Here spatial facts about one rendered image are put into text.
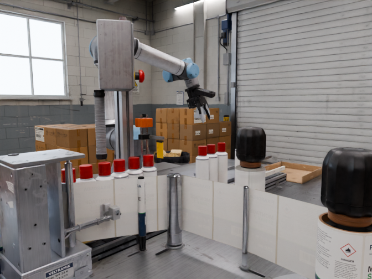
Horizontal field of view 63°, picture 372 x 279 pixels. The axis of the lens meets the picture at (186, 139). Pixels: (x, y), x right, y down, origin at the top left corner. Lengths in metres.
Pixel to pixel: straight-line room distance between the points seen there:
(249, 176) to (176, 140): 4.16
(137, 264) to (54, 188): 0.26
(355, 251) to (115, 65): 0.71
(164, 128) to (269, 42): 2.35
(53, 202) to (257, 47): 5.41
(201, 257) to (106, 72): 0.55
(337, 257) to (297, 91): 4.97
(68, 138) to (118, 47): 3.43
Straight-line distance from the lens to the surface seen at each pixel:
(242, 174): 0.85
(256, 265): 0.76
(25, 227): 0.63
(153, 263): 0.76
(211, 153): 1.17
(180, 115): 4.85
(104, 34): 0.91
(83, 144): 4.38
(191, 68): 1.52
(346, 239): 0.50
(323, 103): 5.26
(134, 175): 0.91
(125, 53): 0.90
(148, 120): 1.02
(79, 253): 0.70
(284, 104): 5.51
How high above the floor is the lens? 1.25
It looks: 7 degrees down
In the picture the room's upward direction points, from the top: straight up
